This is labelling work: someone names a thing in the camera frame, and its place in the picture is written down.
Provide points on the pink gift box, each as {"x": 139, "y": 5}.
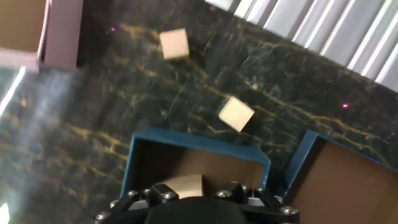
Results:
{"x": 62, "y": 31}

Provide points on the large wooden block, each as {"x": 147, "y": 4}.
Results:
{"x": 186, "y": 186}

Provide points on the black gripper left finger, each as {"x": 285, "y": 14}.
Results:
{"x": 158, "y": 190}

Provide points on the small wooden cube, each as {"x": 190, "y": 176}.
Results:
{"x": 174, "y": 43}
{"x": 236, "y": 113}

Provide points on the dark blue gift box lid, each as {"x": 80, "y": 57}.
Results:
{"x": 342, "y": 186}

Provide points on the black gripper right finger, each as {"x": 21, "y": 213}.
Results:
{"x": 233, "y": 189}

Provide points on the dark blue gift box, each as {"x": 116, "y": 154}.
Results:
{"x": 199, "y": 144}

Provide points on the black marbled table mat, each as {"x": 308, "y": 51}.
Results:
{"x": 93, "y": 124}

